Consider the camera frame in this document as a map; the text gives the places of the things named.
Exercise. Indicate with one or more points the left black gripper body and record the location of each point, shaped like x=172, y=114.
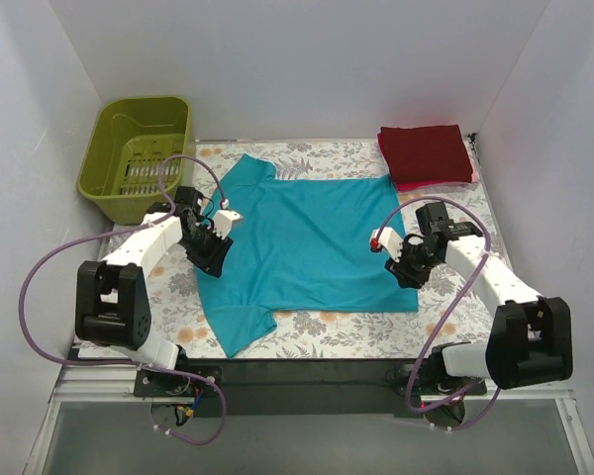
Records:
x=210, y=252

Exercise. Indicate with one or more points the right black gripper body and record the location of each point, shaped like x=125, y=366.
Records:
x=406, y=267

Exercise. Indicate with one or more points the teal t shirt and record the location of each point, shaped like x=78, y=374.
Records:
x=303, y=245

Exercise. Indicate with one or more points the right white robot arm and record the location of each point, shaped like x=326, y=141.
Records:
x=530, y=338

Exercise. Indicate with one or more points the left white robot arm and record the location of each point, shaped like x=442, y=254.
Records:
x=112, y=298

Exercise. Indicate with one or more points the pink folded t shirt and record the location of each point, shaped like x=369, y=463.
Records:
x=435, y=182

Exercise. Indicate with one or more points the olive green plastic basket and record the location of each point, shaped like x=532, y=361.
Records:
x=131, y=138

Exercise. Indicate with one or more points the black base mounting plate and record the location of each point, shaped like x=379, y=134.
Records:
x=281, y=387

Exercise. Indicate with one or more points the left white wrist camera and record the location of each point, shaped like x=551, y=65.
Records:
x=224, y=222

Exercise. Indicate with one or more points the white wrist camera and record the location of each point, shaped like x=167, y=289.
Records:
x=387, y=239
x=224, y=222

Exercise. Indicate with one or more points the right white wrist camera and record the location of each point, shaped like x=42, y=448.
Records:
x=387, y=239

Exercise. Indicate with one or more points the aluminium frame rail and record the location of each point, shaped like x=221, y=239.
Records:
x=95, y=384

